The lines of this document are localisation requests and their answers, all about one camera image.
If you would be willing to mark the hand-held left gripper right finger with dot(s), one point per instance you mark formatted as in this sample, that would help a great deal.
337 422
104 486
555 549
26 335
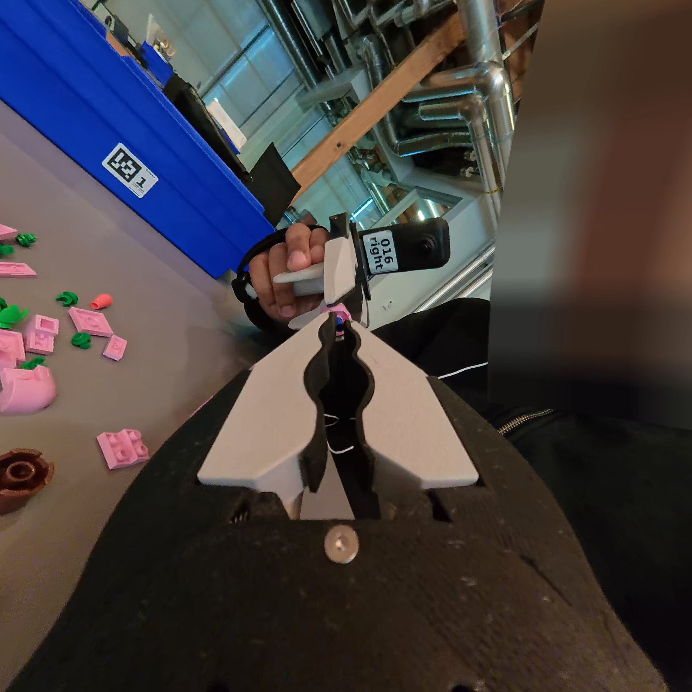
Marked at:
416 432

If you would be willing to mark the wooden ceiling beam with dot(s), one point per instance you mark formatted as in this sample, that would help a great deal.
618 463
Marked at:
378 102

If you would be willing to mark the pile of pink toy bricks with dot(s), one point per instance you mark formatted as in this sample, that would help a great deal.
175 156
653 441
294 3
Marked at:
32 378

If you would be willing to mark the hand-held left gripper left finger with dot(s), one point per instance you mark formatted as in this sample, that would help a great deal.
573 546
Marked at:
259 432

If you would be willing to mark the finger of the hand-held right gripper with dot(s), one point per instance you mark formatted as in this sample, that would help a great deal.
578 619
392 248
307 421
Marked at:
311 320
340 270

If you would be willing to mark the person's black jacket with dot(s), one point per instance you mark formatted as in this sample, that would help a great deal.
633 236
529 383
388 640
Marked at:
567 513

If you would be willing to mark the person's right hand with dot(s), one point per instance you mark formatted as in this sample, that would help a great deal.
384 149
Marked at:
281 254

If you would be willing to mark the silver metal ducts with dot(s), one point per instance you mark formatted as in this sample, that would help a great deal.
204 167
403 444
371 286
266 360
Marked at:
476 92

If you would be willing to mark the blue plastic bin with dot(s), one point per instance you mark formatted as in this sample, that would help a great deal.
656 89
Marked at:
108 108

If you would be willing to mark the pink round toy brick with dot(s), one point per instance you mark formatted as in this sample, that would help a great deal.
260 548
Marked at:
339 309

